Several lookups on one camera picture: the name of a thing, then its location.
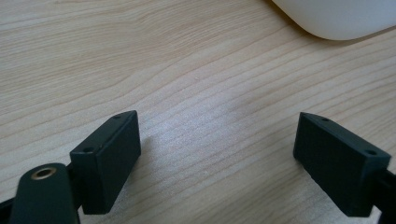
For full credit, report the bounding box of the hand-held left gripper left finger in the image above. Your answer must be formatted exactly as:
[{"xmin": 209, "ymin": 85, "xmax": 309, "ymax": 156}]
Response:
[{"xmin": 69, "ymin": 109, "xmax": 142, "ymax": 216}]

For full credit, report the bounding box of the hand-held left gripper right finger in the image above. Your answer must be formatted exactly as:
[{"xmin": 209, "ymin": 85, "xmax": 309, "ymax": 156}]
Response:
[{"xmin": 292, "ymin": 111, "xmax": 392, "ymax": 218}]

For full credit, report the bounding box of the white rounded container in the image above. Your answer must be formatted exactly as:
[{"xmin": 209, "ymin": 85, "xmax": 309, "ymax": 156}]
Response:
[{"xmin": 271, "ymin": 0, "xmax": 396, "ymax": 41}]

